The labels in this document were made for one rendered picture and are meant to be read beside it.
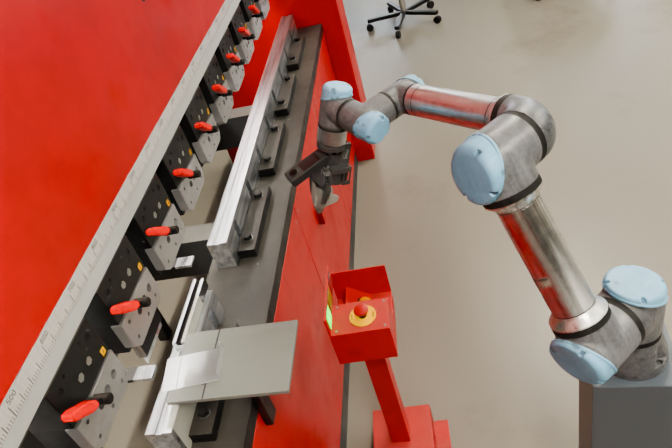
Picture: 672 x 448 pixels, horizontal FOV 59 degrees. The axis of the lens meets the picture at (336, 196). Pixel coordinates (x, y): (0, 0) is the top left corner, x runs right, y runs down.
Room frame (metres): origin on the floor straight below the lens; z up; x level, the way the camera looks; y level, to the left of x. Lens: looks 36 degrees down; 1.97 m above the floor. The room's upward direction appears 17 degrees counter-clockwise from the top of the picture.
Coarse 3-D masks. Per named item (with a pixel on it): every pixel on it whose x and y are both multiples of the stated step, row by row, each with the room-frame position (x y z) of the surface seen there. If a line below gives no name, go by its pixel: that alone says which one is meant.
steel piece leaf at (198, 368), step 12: (216, 348) 0.91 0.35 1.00; (192, 360) 0.90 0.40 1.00; (204, 360) 0.89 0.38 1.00; (216, 360) 0.88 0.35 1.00; (180, 372) 0.87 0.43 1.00; (192, 372) 0.86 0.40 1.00; (204, 372) 0.85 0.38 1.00; (216, 372) 0.83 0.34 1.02; (180, 384) 0.84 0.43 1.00; (192, 384) 0.83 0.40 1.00
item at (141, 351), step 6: (156, 312) 0.94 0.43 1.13; (156, 318) 0.93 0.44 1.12; (150, 324) 0.91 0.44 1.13; (156, 324) 0.92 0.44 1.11; (150, 330) 0.90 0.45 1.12; (156, 330) 0.91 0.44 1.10; (150, 336) 0.89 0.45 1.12; (156, 336) 0.91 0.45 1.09; (144, 342) 0.86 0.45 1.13; (150, 342) 0.88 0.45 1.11; (132, 348) 0.85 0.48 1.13; (138, 348) 0.85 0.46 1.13; (144, 348) 0.85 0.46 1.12; (150, 348) 0.88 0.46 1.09; (138, 354) 0.85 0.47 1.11; (144, 354) 0.85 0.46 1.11; (150, 354) 0.87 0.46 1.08
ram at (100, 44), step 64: (0, 0) 0.98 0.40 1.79; (64, 0) 1.13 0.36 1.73; (128, 0) 1.36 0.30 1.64; (192, 0) 1.71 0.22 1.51; (0, 64) 0.90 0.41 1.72; (64, 64) 1.04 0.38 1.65; (128, 64) 1.24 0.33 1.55; (0, 128) 0.83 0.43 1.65; (64, 128) 0.95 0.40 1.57; (128, 128) 1.12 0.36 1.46; (0, 192) 0.76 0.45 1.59; (64, 192) 0.87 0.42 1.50; (0, 256) 0.69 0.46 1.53; (64, 256) 0.79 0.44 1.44; (0, 320) 0.63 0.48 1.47; (0, 384) 0.57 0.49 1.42
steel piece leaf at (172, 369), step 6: (168, 360) 0.92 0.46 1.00; (174, 360) 0.91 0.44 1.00; (180, 360) 0.91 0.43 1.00; (168, 366) 0.90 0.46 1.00; (174, 366) 0.90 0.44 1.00; (168, 372) 0.88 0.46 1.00; (174, 372) 0.88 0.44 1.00; (168, 378) 0.87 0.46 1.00; (174, 378) 0.86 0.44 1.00; (162, 384) 0.86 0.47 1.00; (168, 384) 0.85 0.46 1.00; (174, 384) 0.85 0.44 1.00; (162, 390) 0.84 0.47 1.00; (168, 390) 0.84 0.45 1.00
